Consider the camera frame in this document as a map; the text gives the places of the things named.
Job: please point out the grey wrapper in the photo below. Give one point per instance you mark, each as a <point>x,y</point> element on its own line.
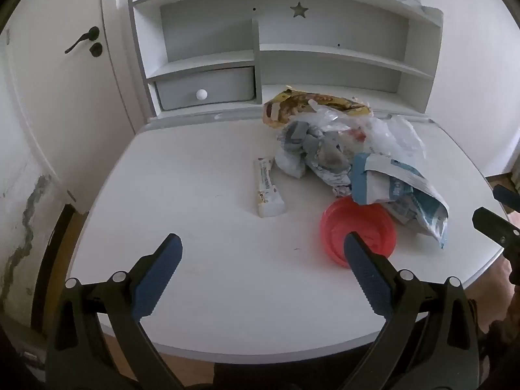
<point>325,154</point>

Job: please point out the white snack bar wrapper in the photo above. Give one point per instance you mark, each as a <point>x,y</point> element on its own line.
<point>268,195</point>

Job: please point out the white plastic bag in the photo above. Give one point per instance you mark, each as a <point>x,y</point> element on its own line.
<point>290,166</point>

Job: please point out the grey drawer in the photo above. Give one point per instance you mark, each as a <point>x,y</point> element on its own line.
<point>227,85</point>

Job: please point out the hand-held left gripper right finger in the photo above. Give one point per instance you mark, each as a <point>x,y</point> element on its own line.
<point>367,276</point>

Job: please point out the white drawer knob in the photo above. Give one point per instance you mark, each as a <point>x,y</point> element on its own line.
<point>202,94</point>

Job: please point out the white door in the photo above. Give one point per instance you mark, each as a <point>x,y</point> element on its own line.
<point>53,109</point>

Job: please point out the blue and white paper package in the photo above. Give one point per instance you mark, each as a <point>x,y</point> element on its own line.
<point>406,178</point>

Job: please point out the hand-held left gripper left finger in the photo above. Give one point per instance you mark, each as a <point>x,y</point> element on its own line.
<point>158,276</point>

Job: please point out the red plastic lid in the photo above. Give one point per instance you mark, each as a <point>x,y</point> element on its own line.
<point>341,221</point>

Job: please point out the white desk shelf unit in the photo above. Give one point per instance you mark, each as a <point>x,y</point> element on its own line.
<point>325,28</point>

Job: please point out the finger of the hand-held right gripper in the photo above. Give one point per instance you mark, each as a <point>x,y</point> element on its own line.
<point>493,223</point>
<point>508,197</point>

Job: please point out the clear plastic bag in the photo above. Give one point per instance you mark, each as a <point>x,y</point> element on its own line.
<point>394,134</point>

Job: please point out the black door keyhole plate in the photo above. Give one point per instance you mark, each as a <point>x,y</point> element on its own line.
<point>96,49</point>

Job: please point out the yellow snack bag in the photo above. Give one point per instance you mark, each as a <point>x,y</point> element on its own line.
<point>292,103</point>

